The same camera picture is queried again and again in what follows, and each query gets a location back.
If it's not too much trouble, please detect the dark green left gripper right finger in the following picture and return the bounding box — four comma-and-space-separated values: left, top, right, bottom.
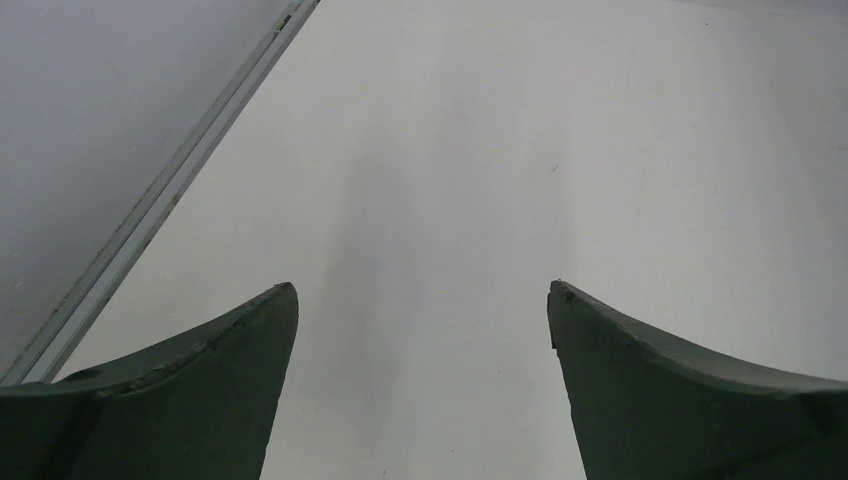
547, 280, 847, 479

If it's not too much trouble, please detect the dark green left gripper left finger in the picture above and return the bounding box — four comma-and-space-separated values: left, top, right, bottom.
1, 283, 298, 479

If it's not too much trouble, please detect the aluminium table edge rail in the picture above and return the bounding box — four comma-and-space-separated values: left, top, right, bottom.
1, 1, 315, 386

